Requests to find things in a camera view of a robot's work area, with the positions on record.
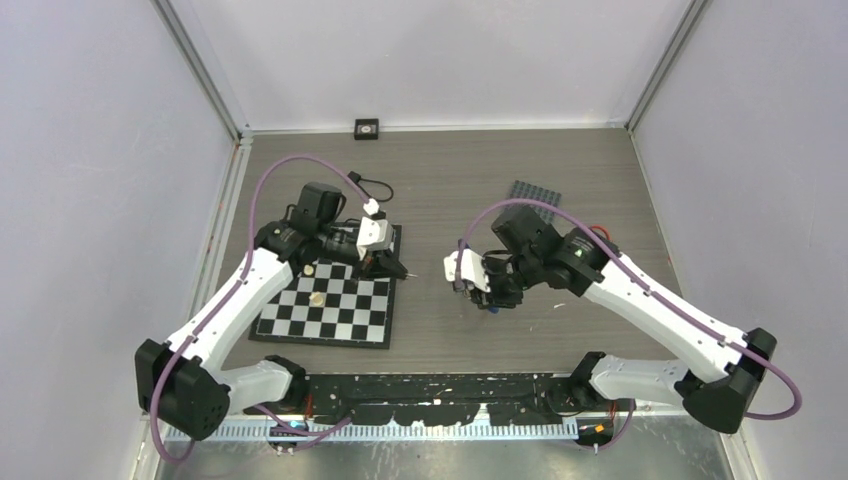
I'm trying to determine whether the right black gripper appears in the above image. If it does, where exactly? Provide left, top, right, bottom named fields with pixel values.
left=469, top=250, right=542, bottom=308

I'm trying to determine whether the red cable padlock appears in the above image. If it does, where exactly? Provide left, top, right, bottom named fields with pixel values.
left=590, top=225, right=611, bottom=241

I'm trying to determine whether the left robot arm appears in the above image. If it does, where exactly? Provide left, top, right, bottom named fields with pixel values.
left=134, top=182, right=408, bottom=441

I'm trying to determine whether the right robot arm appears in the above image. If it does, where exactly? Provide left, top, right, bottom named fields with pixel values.
left=444, top=200, right=777, bottom=434

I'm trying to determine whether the black white chessboard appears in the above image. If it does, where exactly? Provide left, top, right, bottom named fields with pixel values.
left=249, top=258, right=397, bottom=349

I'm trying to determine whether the grey building plate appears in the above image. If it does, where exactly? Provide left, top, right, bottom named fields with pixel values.
left=507, top=180, right=562, bottom=207

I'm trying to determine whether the small black square device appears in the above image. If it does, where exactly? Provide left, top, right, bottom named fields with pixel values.
left=353, top=118, right=380, bottom=141

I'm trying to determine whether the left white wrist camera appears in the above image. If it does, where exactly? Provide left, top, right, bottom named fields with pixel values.
left=356, top=198, right=394, bottom=260

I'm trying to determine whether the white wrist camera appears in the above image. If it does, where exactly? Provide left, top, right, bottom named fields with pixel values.
left=356, top=198, right=394, bottom=260
left=443, top=248, right=491, bottom=293

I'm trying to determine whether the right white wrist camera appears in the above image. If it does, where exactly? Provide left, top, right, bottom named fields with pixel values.
left=443, top=248, right=491, bottom=293

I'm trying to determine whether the black cable padlock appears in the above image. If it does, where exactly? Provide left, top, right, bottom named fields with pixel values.
left=347, top=171, right=395, bottom=203

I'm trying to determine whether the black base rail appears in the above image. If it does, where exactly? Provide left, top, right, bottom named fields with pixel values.
left=264, top=373, right=630, bottom=426

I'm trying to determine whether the aluminium frame rail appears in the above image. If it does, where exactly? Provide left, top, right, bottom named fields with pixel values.
left=165, top=420, right=598, bottom=444

